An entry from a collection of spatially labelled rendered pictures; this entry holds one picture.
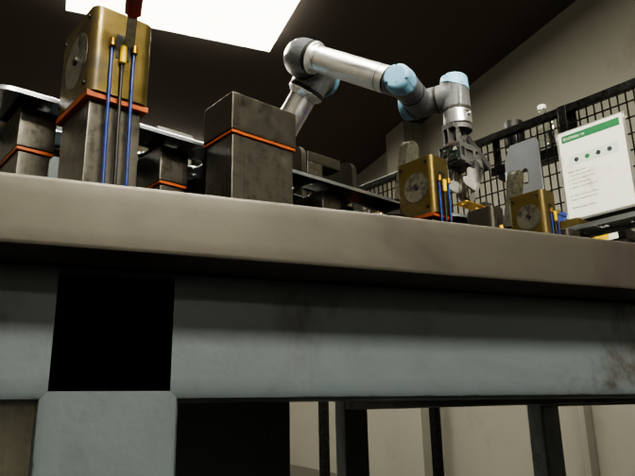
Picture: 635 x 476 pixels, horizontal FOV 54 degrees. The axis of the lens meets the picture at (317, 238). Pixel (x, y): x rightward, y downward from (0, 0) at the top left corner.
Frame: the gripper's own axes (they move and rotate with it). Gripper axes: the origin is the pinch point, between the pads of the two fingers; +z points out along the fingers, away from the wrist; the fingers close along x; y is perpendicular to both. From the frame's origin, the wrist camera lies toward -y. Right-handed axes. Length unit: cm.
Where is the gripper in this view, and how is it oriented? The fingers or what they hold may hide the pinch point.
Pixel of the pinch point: (470, 199)
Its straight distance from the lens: 169.3
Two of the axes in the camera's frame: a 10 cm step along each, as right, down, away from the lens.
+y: -7.6, -1.5, -6.3
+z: 0.2, 9.6, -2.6
